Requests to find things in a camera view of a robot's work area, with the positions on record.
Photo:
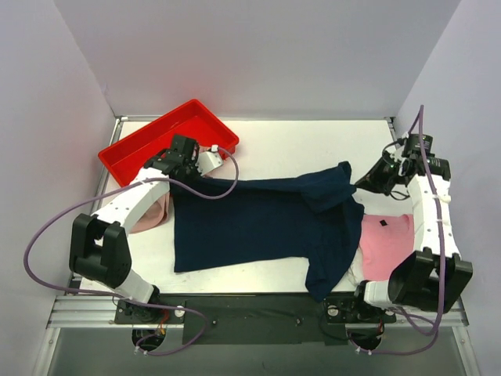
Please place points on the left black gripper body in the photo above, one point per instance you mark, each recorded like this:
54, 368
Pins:
188, 171

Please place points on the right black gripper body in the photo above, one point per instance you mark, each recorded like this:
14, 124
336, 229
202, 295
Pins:
383, 176

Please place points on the dusty pink t shirt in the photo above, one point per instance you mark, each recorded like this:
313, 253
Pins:
156, 211

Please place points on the navy blue t shirt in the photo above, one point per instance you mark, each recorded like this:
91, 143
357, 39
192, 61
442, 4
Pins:
312, 216

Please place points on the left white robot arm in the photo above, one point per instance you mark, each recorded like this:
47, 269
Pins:
99, 248

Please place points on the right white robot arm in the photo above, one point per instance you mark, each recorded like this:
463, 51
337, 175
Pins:
412, 260

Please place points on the red plastic bin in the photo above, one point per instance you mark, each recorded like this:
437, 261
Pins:
124, 158

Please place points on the bright pink folded t shirt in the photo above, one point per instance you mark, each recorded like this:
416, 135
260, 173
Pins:
386, 241

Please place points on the white folded t shirt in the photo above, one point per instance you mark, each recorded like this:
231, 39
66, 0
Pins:
355, 273

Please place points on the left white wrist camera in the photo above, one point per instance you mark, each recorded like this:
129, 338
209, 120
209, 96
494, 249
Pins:
208, 159

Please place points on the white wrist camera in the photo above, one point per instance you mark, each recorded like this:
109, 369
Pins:
208, 159
412, 145

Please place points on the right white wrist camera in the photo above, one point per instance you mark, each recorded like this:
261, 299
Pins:
412, 145

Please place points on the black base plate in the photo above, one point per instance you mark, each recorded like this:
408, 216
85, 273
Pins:
263, 319

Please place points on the aluminium front rail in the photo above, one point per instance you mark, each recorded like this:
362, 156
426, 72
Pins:
99, 312

